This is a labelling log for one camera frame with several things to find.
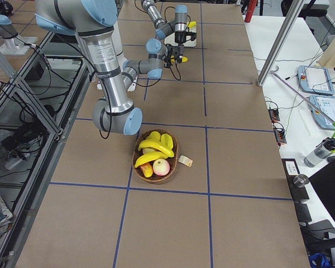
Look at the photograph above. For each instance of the aluminium frame post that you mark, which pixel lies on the aluminium frame post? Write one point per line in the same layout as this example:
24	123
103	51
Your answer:
282	35

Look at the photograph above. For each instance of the yellow orange pear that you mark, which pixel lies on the yellow orange pear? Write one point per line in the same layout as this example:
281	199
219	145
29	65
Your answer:
147	170

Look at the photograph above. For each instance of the orange circuit board module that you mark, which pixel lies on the orange circuit board module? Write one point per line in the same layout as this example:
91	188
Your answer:
274	114

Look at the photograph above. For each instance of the pink red apple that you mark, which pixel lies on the pink red apple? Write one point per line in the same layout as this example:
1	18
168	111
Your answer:
161	167

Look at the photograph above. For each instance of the near blue teach pendant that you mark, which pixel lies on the near blue teach pendant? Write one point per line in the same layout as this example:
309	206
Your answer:
325	104

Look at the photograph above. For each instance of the woven wicker fruit basket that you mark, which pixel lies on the woven wicker fruit basket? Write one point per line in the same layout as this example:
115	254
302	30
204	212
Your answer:
155	179

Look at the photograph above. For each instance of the blue teach pendant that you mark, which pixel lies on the blue teach pendant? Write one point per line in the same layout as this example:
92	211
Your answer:
315	80
325	104

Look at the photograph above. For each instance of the red fire extinguisher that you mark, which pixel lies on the red fire extinguisher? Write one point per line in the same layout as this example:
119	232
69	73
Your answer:
250	10

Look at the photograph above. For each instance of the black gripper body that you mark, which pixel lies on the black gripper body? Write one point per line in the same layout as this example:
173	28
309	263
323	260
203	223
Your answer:
180	37
174	52

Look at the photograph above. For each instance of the grey water bottle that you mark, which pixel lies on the grey water bottle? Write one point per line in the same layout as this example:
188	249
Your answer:
321	152

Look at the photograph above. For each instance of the small metal cup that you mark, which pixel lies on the small metal cup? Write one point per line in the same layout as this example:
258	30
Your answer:
301	180

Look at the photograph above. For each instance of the white rectangular bear tray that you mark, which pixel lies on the white rectangular bear tray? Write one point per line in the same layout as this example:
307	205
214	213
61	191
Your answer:
188	42

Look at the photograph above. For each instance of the green tipped reacher grabber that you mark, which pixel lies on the green tipped reacher grabber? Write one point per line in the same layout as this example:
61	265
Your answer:
327	117

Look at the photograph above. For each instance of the yellow star fruit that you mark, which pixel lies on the yellow star fruit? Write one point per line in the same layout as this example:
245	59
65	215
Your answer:
164	138

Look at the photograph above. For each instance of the yellow banana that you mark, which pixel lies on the yellow banana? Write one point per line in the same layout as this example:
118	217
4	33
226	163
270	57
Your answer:
175	60
156	145
191	24
151	156

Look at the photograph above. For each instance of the far blue teach pendant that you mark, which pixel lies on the far blue teach pendant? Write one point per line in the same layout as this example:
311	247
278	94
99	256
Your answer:
315	80

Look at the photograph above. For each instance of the small paper tag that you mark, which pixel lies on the small paper tag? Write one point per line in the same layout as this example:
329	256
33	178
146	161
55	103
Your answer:
185	161

